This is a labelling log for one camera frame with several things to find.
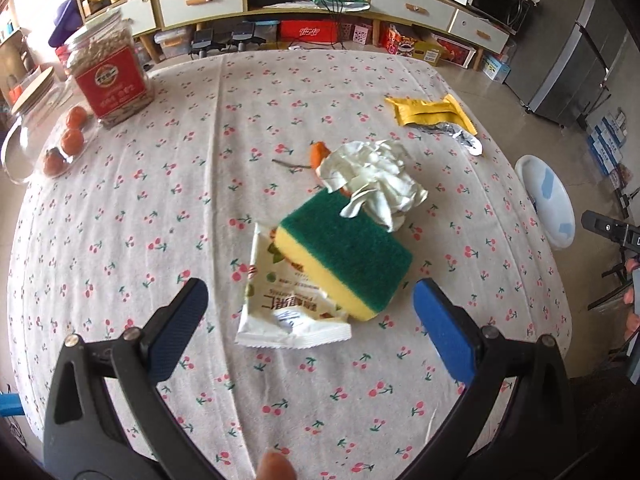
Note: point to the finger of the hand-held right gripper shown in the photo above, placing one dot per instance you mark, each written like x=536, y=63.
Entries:
x=605, y=225

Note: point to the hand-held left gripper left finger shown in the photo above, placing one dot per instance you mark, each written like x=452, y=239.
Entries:
x=177, y=330

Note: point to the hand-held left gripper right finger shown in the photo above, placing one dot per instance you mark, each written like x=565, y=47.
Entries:
x=445, y=330

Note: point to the white snack packet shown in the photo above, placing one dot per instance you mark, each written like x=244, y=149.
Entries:
x=280, y=320

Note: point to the yellow green sponge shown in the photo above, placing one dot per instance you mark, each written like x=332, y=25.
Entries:
x=340, y=245

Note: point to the yellow snack wrapper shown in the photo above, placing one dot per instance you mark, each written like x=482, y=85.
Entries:
x=425, y=112

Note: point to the orange peel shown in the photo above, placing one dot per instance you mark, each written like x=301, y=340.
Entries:
x=320, y=155

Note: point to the person's right hand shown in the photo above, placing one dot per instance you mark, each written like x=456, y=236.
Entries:
x=629, y=296

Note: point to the person's left hand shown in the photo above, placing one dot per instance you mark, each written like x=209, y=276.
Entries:
x=275, y=466

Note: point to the stack of blue white cartons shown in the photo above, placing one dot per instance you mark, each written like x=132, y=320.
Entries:
x=607, y=142

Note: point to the cherry print tablecloth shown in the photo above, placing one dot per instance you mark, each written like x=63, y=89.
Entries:
x=200, y=240

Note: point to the crumpled white tissue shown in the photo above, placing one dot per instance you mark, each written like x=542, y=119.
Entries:
x=375, y=180

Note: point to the grey refrigerator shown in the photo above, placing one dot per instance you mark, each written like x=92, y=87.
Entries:
x=565, y=60

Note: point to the silver foil wrapper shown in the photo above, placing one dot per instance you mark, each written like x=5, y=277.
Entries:
x=460, y=135

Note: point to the small blue white box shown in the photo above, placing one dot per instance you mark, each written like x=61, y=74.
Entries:
x=496, y=67

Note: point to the thin dry stem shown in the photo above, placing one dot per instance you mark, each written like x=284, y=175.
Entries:
x=292, y=165

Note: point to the small orange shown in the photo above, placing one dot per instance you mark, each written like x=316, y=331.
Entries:
x=77, y=116
x=71, y=140
x=54, y=162

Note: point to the clear plastic tray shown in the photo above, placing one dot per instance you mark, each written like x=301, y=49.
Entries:
x=90, y=132

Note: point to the red white flat box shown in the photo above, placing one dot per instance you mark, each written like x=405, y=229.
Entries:
x=455, y=51

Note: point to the white cabinet drawer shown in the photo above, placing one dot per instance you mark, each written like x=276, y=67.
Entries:
x=412, y=7
x=477, y=30
x=200, y=5

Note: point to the black microwave oven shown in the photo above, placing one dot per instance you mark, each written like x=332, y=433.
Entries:
x=500, y=2

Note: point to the clear jar red label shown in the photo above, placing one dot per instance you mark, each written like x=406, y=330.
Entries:
x=112, y=85

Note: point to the yellow printed carton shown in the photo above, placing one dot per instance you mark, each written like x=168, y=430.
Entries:
x=410, y=45

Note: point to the glass jar wooden lid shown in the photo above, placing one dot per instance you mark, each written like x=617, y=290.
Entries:
x=35, y=90

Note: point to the clear plastic storage box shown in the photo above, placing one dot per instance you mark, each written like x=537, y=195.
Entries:
x=170, y=45

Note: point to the black grey device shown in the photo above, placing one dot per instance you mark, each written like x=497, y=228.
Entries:
x=245, y=35
x=205, y=40

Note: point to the pink patterned box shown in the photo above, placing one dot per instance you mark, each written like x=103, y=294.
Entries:
x=356, y=35

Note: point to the white shelf unit drawer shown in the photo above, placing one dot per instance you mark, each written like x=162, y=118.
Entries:
x=137, y=15

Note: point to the red gift box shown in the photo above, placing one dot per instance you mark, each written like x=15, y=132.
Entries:
x=307, y=31

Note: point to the wooden white tv cabinet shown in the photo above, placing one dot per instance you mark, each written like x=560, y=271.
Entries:
x=300, y=10

